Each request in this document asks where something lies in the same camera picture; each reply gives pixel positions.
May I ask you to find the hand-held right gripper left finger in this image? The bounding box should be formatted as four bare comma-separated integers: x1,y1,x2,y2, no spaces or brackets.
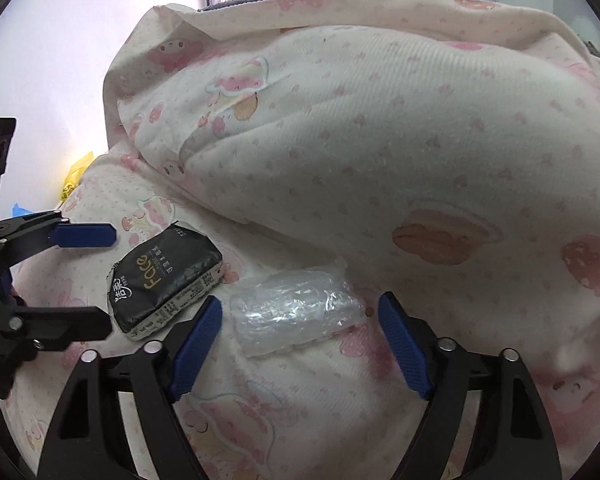
37,295,224,480

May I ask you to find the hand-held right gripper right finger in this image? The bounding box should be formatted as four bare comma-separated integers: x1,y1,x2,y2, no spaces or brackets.
377,290,563,480

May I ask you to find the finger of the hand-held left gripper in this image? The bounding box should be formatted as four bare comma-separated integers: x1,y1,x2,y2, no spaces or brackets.
9,305,114,354
0,209,119,267

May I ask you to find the black tissue packet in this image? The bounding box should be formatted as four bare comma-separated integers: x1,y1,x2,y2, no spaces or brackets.
109,220,226,342

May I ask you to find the clear plastic wrapper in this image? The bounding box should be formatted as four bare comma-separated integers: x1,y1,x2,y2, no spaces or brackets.
230,256,367,359

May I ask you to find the yellow plastic bag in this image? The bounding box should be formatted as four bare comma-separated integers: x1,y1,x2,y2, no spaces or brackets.
59,152,106,203

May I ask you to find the pink printed blanket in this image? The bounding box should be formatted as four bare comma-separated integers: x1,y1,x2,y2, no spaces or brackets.
0,0,600,480

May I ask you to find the grey blanket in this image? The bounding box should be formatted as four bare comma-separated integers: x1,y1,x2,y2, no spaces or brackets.
197,0,306,12

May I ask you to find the round white vanity mirror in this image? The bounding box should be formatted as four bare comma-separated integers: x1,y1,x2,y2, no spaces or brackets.
570,12,600,61

